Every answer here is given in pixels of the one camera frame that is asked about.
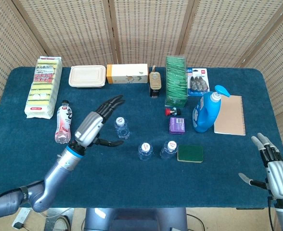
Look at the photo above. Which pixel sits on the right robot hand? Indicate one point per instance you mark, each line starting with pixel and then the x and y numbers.
pixel 279 175

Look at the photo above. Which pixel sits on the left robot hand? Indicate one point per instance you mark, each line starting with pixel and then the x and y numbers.
pixel 89 127

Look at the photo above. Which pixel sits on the clear plastic water bottle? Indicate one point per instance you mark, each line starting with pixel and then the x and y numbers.
pixel 145 151
pixel 121 128
pixel 168 150

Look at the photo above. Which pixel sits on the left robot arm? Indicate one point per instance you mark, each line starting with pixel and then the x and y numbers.
pixel 59 166

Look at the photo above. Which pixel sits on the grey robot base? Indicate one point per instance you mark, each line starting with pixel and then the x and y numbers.
pixel 132 219

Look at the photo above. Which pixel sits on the pink white drink bottle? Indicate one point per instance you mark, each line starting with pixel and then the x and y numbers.
pixel 64 120

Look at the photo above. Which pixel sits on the beige lidded food container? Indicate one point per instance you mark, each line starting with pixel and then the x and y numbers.
pixel 87 75

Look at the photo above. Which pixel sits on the yellow sponge multipack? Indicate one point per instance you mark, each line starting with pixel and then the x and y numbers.
pixel 42 96

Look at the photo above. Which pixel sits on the white orange tea box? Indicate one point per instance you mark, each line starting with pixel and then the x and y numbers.
pixel 127 72

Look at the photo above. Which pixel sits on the teal carpet table cover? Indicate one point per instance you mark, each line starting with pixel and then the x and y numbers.
pixel 132 183

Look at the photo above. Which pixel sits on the brown spiral notebook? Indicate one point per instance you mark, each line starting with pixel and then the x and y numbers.
pixel 230 115

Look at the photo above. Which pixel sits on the gold black tin can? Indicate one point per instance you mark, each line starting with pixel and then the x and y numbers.
pixel 154 81

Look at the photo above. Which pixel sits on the purple wrapped packet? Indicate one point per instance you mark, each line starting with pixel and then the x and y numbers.
pixel 177 125

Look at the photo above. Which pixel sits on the green yellow sponge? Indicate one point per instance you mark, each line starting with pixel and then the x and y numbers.
pixel 190 152

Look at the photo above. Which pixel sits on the blue detergent bottle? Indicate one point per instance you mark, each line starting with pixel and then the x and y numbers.
pixel 204 115

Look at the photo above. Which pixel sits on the clear box green sachets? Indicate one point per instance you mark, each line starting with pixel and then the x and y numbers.
pixel 176 81

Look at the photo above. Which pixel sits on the white power strip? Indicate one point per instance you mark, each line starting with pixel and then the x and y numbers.
pixel 22 217

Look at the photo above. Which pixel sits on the woven rattan folding screen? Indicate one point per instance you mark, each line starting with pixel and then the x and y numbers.
pixel 151 29

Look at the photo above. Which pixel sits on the blister pack of clips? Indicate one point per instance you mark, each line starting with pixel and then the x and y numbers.
pixel 199 81

